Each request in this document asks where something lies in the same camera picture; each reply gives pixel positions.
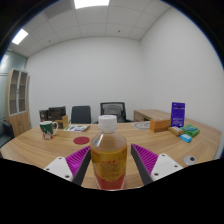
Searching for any small ceiling light panel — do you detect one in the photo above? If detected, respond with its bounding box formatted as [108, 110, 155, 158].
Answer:
[11, 28, 29, 46]

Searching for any wooden glass-door shelf cabinet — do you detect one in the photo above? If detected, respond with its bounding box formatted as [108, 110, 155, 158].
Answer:
[4, 68, 33, 138]

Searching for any black ribbed box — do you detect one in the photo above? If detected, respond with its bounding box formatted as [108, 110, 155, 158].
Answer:
[47, 105, 67, 122]

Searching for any green flat box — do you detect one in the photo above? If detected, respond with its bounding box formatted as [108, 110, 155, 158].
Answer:
[179, 124, 201, 138]

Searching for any white sheet with round print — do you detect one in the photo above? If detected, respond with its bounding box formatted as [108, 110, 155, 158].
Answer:
[133, 120, 152, 130]

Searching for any wooden side desk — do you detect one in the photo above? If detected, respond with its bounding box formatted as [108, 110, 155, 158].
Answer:
[133, 108, 173, 123]

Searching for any large square ceiling light panel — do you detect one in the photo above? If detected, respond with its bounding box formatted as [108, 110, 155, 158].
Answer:
[73, 0, 111, 10]

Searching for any orange-brown wooden box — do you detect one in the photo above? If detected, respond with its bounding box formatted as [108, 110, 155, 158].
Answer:
[149, 118, 172, 133]

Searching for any upright purple box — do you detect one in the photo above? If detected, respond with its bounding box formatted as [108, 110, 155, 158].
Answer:
[170, 101, 186, 128]

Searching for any small tan cardboard box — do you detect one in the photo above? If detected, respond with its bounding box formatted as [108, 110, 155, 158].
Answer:
[167, 125, 185, 137]

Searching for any black mesh-back office chair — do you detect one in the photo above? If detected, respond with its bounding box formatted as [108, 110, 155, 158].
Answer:
[99, 101, 133, 124]

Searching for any green and purple printed leaflet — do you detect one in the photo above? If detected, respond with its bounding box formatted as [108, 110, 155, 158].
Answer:
[63, 124, 91, 133]

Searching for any small light blue box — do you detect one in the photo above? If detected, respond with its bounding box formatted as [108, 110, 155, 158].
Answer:
[179, 133, 193, 144]

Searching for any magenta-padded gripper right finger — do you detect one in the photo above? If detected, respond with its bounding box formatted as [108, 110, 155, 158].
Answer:
[130, 143, 184, 186]

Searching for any amber drink bottle white cap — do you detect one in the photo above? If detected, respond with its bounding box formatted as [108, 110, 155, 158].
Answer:
[89, 114, 128, 191]

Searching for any dark leather sofa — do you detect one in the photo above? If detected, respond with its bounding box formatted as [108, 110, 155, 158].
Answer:
[0, 119, 16, 149]

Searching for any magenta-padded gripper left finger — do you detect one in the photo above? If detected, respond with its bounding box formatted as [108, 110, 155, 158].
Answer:
[43, 145, 92, 187]

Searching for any dark solid-back office chair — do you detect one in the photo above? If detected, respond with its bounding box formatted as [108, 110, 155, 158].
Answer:
[70, 105, 92, 125]

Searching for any ceiling air vent grille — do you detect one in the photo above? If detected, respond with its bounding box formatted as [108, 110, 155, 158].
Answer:
[43, 0, 74, 19]

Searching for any round grey desk grommet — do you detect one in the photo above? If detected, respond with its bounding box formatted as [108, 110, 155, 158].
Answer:
[183, 154, 198, 166]

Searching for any green and white mug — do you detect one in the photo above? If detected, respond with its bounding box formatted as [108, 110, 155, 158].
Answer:
[39, 120, 59, 140]

